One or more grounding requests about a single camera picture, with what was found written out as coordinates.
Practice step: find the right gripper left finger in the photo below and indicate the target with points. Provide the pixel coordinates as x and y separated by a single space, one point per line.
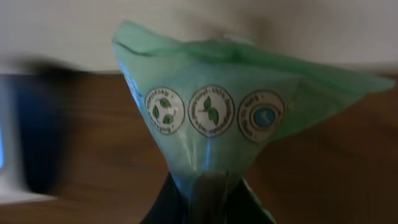
169 207

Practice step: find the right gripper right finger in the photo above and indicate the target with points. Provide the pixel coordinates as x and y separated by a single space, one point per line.
244 207

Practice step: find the teal snack packet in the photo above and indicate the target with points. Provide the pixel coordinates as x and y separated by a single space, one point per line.
212 106

